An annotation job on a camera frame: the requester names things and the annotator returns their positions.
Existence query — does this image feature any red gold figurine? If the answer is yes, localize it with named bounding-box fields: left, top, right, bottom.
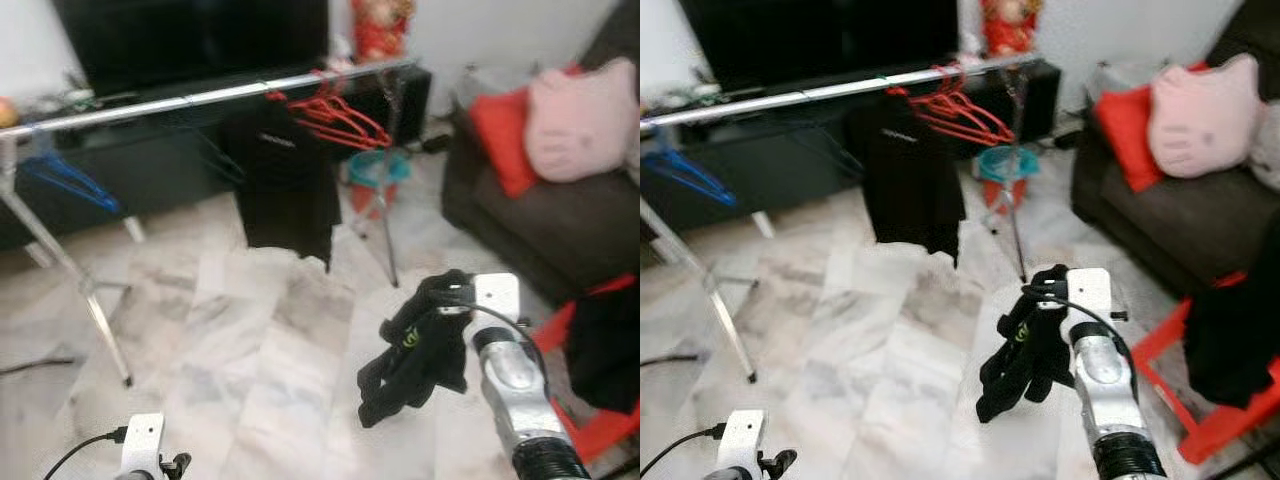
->
left=979, top=0, right=1044, bottom=57
left=349, top=0, right=417, bottom=64

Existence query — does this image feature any grey round creature plush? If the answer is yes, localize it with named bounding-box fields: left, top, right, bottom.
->
left=1250, top=98, right=1280, bottom=168

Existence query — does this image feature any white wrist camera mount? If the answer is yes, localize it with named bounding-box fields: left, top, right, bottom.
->
left=119, top=412, right=167, bottom=480
left=717, top=409, right=767, bottom=480
left=1064, top=266, right=1115, bottom=342
left=469, top=271, right=522, bottom=347

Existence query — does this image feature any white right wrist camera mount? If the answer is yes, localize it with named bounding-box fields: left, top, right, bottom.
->
left=1064, top=266, right=1115, bottom=342
left=469, top=271, right=522, bottom=347

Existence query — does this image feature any red plastic hanger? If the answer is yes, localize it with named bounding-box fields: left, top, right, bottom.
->
left=900, top=63, right=1006, bottom=136
left=280, top=68, right=381, bottom=141
left=884, top=63, right=1017, bottom=149
left=264, top=68, right=394, bottom=152

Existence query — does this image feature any black television cabinet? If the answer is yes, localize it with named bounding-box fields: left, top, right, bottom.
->
left=0, top=63, right=434, bottom=253
left=640, top=58, right=1064, bottom=239

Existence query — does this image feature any blue plastic hanger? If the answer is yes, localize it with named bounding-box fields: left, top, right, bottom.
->
left=643, top=143, right=740, bottom=209
left=18, top=148, right=124, bottom=215

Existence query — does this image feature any black round basin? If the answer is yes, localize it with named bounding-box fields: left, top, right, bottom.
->
left=563, top=285, right=641, bottom=415
left=1182, top=215, right=1280, bottom=408

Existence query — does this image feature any dark grey fabric sofa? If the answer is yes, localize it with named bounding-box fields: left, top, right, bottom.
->
left=440, top=0, right=641, bottom=303
left=1070, top=0, right=1280, bottom=298

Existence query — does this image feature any white speckled box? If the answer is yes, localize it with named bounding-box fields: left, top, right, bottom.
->
left=1093, top=58, right=1163, bottom=99
left=455, top=64, right=503, bottom=113

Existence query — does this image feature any black shirt green print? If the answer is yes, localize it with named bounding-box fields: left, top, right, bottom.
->
left=976, top=262, right=1078, bottom=424
left=356, top=267, right=477, bottom=430

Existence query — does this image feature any pink cat face cushion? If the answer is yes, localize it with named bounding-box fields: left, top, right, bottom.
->
left=1147, top=51, right=1264, bottom=180
left=522, top=56, right=641, bottom=184

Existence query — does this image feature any silver metal clothes rack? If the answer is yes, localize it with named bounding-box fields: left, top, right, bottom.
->
left=640, top=50, right=1048, bottom=384
left=0, top=57, right=423, bottom=388

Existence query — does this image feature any red plastic stool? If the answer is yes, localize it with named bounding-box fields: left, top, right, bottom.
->
left=528, top=273, right=641, bottom=465
left=1130, top=268, right=1280, bottom=467

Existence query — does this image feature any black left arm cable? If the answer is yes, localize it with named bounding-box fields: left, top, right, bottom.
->
left=640, top=424, right=727, bottom=480
left=41, top=427, right=128, bottom=480

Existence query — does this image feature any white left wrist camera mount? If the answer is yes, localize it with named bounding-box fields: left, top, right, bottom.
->
left=119, top=412, right=167, bottom=480
left=717, top=409, right=767, bottom=480

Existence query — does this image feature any red square cushion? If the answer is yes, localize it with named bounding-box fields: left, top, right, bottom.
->
left=467, top=64, right=587, bottom=200
left=1091, top=60, right=1213, bottom=194

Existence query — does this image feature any orange waste bin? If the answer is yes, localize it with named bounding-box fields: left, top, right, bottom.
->
left=978, top=175, right=1031, bottom=212
left=347, top=178, right=401, bottom=217

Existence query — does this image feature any black shirt red collar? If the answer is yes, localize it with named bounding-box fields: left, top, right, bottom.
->
left=847, top=90, right=967, bottom=268
left=221, top=95, right=344, bottom=274

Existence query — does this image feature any black flat television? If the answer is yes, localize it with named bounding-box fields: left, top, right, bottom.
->
left=52, top=0, right=332, bottom=97
left=677, top=0, right=962, bottom=93

